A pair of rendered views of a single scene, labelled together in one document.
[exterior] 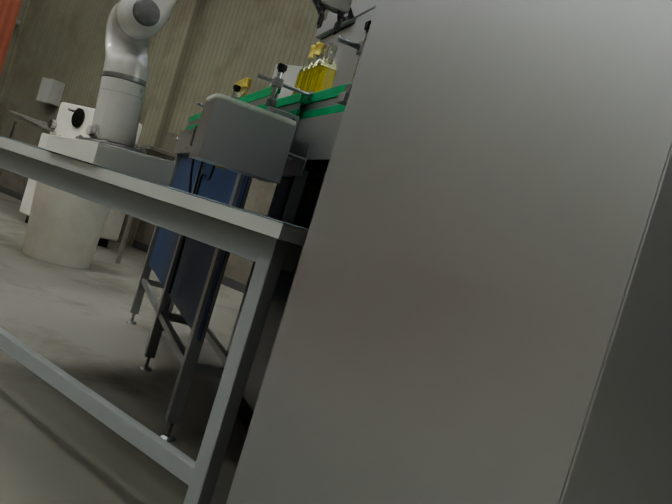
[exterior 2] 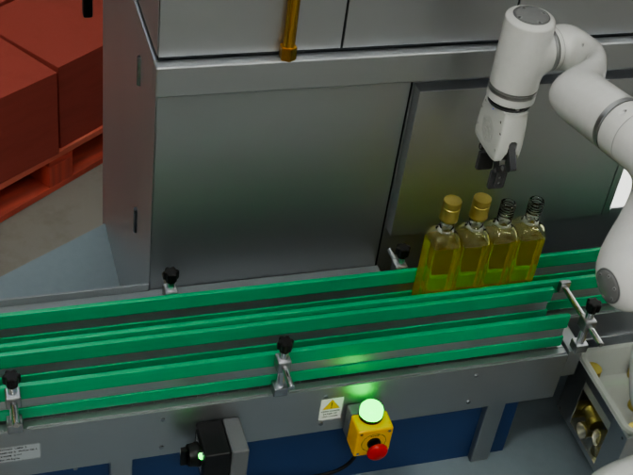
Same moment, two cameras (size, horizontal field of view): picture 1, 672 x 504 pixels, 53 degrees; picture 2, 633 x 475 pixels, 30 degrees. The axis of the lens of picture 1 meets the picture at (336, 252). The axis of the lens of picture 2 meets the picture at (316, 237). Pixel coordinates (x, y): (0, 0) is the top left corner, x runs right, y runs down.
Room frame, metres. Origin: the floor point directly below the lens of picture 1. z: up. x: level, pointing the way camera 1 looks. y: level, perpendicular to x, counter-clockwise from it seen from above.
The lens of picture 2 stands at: (2.47, 1.97, 2.62)
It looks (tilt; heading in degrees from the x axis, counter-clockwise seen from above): 40 degrees down; 270
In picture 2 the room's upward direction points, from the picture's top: 9 degrees clockwise
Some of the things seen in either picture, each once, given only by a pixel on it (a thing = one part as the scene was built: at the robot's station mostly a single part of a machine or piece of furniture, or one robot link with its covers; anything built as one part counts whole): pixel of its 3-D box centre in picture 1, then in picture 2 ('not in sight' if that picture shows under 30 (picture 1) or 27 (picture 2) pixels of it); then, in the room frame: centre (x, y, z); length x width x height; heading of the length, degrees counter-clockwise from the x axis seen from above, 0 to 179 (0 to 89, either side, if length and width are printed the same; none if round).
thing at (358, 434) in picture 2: not in sight; (367, 430); (2.32, 0.50, 0.96); 0.07 x 0.07 x 0.07; 22
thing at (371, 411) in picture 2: not in sight; (371, 410); (2.32, 0.50, 1.01); 0.04 x 0.04 x 0.03
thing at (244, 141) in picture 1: (250, 145); (621, 405); (1.82, 0.30, 0.92); 0.27 x 0.17 x 0.15; 112
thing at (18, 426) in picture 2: not in sight; (14, 413); (2.91, 0.72, 1.11); 0.07 x 0.04 x 0.13; 112
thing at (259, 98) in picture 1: (219, 114); (105, 389); (2.79, 0.62, 1.10); 1.75 x 0.01 x 0.08; 22
